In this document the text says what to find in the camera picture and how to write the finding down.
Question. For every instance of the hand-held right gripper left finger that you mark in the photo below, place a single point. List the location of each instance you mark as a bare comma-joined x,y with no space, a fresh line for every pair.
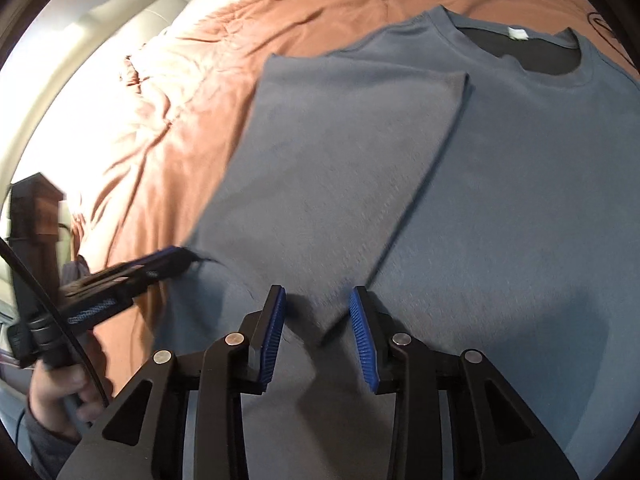
272,330

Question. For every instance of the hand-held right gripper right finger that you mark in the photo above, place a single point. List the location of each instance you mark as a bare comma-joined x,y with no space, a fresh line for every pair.
361,330

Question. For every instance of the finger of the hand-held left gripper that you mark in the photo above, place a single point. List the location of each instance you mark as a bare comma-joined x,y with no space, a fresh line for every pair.
167,261
92,311

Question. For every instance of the blue-grey t-shirt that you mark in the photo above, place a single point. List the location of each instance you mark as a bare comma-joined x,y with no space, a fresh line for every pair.
500,185

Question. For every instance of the person's left hand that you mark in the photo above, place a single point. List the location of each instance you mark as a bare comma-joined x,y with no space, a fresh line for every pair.
50,395

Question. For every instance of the dark wooden furniture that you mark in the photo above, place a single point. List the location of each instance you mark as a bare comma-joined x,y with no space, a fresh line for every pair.
35,210

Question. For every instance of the brown blanket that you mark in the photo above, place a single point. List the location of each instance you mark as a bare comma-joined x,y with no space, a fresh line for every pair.
210,60

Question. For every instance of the cream padded bed frame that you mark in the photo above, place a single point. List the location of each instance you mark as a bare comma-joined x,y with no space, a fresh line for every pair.
125,15

